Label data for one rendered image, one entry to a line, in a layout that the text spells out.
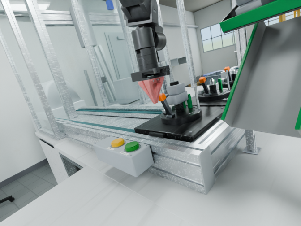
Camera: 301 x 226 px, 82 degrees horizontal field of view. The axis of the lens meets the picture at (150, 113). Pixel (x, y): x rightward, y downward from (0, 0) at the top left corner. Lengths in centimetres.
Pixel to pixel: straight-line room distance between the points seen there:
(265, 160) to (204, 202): 21
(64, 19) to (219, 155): 145
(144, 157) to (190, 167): 13
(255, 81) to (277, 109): 9
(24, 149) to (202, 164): 324
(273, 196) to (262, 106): 18
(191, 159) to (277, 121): 18
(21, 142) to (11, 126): 29
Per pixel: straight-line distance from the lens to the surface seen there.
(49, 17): 158
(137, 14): 50
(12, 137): 341
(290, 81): 44
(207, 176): 43
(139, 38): 49
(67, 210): 55
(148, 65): 48
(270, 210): 42
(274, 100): 42
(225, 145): 50
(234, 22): 40
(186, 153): 40
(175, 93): 56
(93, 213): 50
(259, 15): 38
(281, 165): 54
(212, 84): 79
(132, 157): 44
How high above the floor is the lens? 116
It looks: 14 degrees down
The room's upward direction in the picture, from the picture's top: 14 degrees counter-clockwise
